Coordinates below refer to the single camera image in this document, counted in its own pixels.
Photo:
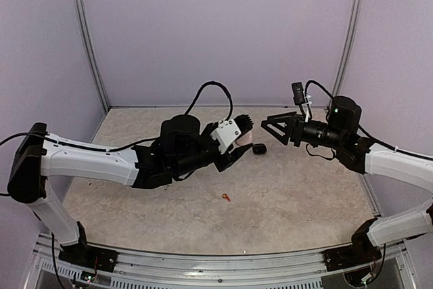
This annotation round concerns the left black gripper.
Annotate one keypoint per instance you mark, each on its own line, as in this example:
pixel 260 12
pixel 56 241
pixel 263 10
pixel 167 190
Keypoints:
pixel 231 158

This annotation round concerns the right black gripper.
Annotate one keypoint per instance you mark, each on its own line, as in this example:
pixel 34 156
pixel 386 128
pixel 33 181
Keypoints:
pixel 293 129

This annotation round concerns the black earbud charging case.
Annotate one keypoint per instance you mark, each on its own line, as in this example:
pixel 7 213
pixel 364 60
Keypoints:
pixel 259 149

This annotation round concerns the pink earbud charging case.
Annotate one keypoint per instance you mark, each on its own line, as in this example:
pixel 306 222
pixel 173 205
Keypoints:
pixel 245 139

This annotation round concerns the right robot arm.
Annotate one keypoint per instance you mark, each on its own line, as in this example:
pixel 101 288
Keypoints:
pixel 362 155

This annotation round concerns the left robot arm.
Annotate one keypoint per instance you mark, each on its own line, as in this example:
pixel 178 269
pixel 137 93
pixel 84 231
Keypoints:
pixel 181 148

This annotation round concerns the red earbud with yellow tip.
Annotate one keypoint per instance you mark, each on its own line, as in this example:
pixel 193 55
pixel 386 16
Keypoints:
pixel 225 196

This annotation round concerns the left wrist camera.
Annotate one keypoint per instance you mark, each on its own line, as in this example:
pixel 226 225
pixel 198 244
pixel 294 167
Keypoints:
pixel 227 131

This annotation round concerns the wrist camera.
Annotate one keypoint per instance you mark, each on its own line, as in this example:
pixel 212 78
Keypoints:
pixel 227 131
pixel 302 100

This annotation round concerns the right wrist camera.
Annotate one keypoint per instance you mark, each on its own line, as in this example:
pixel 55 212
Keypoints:
pixel 302 100

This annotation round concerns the front aluminium rail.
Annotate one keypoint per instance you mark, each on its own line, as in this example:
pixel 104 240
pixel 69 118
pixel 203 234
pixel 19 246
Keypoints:
pixel 141 269

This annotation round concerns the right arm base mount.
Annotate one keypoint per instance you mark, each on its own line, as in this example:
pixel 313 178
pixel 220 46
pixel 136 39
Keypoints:
pixel 358 252

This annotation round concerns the right aluminium frame post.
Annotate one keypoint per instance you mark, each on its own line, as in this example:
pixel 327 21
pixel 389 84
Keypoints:
pixel 349 40

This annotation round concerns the aluminium frame post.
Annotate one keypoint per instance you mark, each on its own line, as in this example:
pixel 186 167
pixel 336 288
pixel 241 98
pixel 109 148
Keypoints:
pixel 90 54
pixel 349 40

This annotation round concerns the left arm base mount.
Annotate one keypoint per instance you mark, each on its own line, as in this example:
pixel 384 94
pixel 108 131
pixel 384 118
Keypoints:
pixel 85 255

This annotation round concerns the left aluminium frame post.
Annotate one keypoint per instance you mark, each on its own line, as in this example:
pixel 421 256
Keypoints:
pixel 90 54

